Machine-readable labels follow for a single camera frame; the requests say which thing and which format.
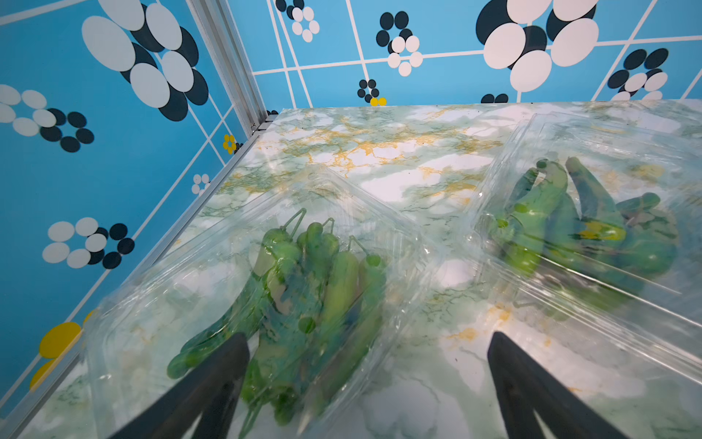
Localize aluminium corner post left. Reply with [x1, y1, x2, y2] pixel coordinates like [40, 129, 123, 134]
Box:
[186, 0, 269, 136]

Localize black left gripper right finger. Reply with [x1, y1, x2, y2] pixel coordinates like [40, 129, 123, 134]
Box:
[487, 331, 625, 439]

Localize clear clamshell container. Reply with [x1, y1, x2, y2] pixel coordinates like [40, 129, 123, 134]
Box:
[86, 166, 439, 438]
[460, 113, 701, 382]

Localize green peppers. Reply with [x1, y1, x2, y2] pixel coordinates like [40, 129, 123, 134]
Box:
[486, 157, 679, 311]
[166, 209, 389, 435]

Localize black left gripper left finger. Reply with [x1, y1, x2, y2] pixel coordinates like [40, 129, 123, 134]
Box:
[112, 333, 250, 438]

